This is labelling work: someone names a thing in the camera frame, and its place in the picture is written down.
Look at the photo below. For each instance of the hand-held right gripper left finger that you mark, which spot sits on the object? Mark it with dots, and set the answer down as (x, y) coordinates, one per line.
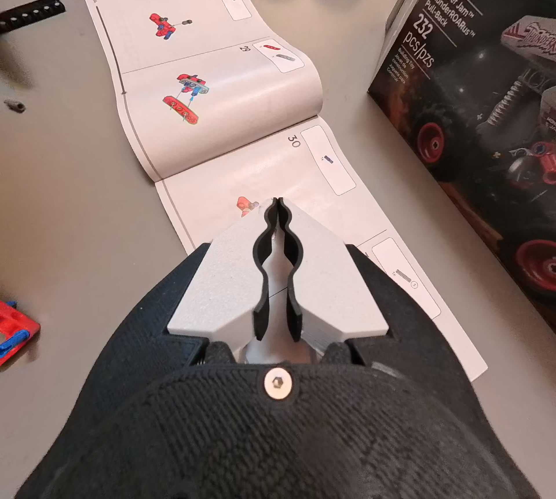
(217, 290)

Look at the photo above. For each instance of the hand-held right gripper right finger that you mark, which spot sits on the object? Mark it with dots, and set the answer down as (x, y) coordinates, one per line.
(339, 290)

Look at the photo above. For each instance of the red and blue toy assembly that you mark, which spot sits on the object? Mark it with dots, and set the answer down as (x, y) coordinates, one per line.
(17, 329)

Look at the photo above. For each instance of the open instruction booklet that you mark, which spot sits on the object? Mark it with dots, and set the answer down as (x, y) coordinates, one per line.
(260, 82)

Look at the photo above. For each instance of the dark toy set box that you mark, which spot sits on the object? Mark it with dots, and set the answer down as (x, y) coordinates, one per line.
(478, 116)

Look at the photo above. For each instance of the small grey pin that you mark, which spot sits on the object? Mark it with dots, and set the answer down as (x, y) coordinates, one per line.
(15, 106)

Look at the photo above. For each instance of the black holed beam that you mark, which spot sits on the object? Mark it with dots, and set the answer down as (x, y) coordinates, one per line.
(30, 12)

